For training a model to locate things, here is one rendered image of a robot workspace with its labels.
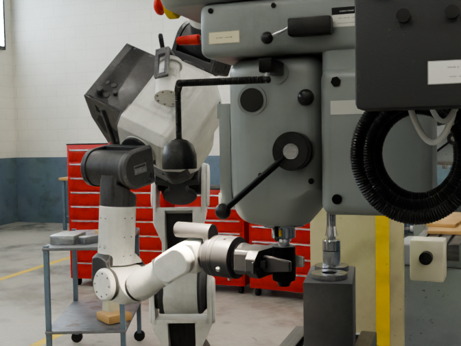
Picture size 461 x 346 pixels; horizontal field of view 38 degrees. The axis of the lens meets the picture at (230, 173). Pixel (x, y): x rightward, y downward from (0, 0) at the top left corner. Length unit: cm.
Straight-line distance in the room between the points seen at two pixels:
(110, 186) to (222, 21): 56
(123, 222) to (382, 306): 173
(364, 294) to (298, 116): 197
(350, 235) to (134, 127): 161
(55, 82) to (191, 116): 1079
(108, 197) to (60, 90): 1078
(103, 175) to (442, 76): 95
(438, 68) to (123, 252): 97
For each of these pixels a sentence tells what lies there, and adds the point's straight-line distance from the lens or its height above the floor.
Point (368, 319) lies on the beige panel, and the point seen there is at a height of 65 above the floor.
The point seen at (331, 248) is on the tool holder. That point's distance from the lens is 176.
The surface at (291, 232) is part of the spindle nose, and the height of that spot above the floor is 129.
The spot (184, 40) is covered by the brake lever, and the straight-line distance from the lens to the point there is 150.
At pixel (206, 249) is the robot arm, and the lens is 139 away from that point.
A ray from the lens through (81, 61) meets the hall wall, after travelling 1217.
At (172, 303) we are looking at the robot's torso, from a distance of 202.
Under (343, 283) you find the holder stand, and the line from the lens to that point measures 164.
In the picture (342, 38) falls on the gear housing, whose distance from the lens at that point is 118.
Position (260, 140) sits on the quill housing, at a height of 148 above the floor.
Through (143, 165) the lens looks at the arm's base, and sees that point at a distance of 163.
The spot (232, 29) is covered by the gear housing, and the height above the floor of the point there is 168.
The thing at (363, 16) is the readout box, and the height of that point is 164.
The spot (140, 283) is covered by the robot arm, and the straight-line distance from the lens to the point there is 155.
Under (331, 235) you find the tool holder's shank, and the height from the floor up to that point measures 122.
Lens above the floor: 148
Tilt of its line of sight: 3 degrees down
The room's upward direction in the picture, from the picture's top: 1 degrees counter-clockwise
